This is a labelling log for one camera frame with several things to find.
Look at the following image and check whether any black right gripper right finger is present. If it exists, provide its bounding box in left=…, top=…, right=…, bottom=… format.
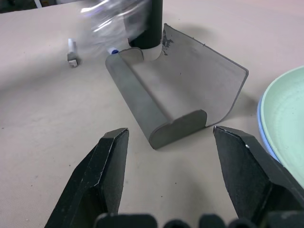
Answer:
left=213, top=125, right=304, bottom=225

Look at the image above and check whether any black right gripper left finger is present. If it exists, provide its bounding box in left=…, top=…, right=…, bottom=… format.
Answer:
left=44, top=127, right=130, bottom=228

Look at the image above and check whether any grey open glasses case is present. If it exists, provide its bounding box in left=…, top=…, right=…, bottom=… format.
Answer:
left=105, top=23, right=249, bottom=150

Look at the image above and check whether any black cylindrical cup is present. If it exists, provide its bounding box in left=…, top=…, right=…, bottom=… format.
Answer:
left=128, top=0, right=164, bottom=49

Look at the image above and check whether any light blue plate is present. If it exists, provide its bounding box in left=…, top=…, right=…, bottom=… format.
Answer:
left=257, top=96, right=283, bottom=165

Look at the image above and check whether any mint green plate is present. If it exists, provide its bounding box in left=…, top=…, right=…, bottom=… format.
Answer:
left=261, top=66, right=304, bottom=187

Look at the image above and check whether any white marker with grey cap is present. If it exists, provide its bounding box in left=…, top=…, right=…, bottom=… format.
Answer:
left=66, top=38, right=80, bottom=68

